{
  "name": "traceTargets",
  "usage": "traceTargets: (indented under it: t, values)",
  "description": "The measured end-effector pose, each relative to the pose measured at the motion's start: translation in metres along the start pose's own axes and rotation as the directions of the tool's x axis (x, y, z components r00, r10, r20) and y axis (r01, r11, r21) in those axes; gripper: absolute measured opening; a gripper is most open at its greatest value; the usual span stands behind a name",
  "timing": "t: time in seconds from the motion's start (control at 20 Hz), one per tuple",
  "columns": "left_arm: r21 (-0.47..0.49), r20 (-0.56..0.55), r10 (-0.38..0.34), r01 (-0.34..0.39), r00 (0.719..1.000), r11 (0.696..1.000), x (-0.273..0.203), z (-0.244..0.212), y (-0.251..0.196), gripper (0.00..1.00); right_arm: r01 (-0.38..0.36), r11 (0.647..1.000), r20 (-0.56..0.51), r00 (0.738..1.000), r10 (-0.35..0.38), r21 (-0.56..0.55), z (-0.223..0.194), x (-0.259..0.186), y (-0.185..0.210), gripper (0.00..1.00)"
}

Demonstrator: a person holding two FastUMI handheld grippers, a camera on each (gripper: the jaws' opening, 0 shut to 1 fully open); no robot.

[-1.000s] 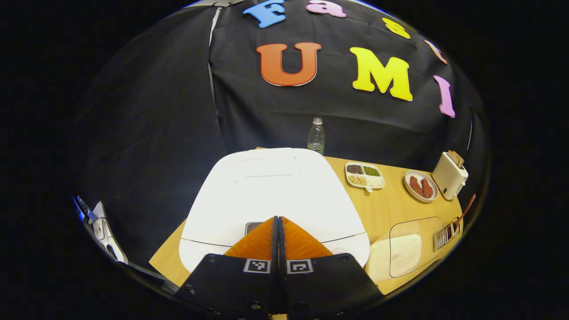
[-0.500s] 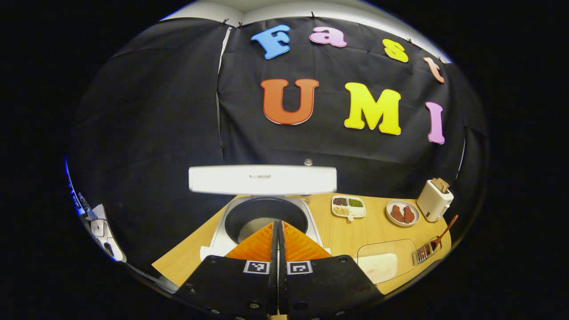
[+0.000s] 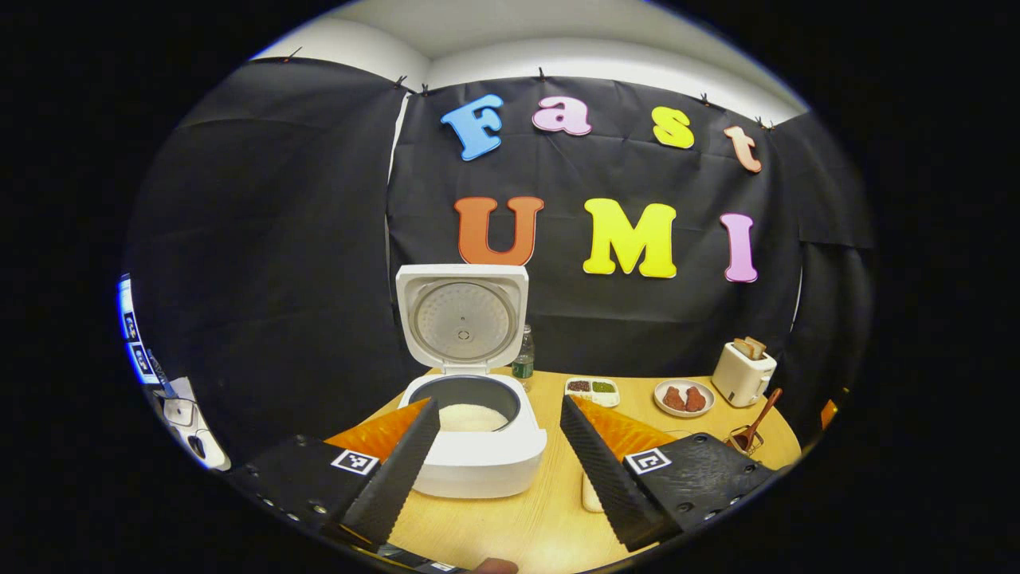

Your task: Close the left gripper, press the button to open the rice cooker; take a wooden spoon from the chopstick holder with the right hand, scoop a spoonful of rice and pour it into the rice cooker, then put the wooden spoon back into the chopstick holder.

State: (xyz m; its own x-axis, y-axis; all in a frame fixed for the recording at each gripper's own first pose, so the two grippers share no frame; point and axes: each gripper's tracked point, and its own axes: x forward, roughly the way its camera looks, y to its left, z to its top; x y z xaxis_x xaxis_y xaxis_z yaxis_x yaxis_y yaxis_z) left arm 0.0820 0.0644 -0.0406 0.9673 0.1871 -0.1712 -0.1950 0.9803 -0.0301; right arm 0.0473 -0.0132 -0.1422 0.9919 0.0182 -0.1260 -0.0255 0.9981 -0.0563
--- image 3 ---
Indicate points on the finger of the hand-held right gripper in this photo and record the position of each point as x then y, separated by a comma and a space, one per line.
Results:
829, 413

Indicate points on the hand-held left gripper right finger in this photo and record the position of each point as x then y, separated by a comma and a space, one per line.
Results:
610, 486

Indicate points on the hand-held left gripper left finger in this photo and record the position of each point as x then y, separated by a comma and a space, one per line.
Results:
394, 478

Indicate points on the brown wooden spoon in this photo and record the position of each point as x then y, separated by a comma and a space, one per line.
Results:
761, 418

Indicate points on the white rice cooker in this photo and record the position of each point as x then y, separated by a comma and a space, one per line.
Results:
478, 466

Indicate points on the white rice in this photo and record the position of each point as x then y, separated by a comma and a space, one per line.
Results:
474, 416

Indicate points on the white square dish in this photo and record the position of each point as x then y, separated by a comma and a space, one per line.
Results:
591, 498

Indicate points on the white divided condiment tray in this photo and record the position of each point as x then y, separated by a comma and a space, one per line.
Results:
591, 398

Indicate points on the white toaster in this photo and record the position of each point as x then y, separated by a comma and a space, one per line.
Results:
739, 383

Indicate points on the toast slice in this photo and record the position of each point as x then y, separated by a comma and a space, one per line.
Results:
743, 348
759, 345

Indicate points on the white round plate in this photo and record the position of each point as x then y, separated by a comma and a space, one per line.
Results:
684, 413

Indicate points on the brown meat piece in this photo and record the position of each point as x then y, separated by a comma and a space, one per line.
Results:
674, 399
696, 399

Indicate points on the clear plastic water bottle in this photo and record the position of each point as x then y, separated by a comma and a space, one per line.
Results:
523, 367

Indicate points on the white side desk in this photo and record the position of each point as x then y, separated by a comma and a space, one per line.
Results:
209, 454

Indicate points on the black computer mouse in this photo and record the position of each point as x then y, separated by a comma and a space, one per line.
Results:
197, 446

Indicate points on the black backdrop cloth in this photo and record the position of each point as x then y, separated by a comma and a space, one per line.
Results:
279, 239

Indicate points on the computer monitor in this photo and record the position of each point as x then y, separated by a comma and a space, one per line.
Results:
131, 335

